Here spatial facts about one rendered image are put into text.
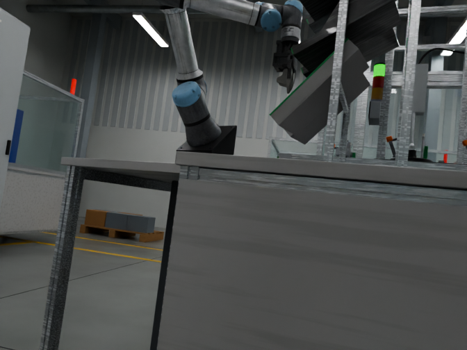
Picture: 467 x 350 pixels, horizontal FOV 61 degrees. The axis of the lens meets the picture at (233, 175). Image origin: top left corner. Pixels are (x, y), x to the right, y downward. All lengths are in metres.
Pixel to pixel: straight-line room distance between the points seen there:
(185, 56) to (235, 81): 8.69
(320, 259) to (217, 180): 0.27
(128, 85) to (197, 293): 10.60
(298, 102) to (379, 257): 0.50
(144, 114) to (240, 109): 2.59
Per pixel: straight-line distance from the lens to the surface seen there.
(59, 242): 1.58
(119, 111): 11.26
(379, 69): 1.80
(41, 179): 5.46
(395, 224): 0.77
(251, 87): 10.23
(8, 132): 4.27
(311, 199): 0.78
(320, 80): 1.09
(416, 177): 0.77
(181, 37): 1.67
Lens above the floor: 0.75
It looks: 5 degrees up
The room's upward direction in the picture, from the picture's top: 7 degrees clockwise
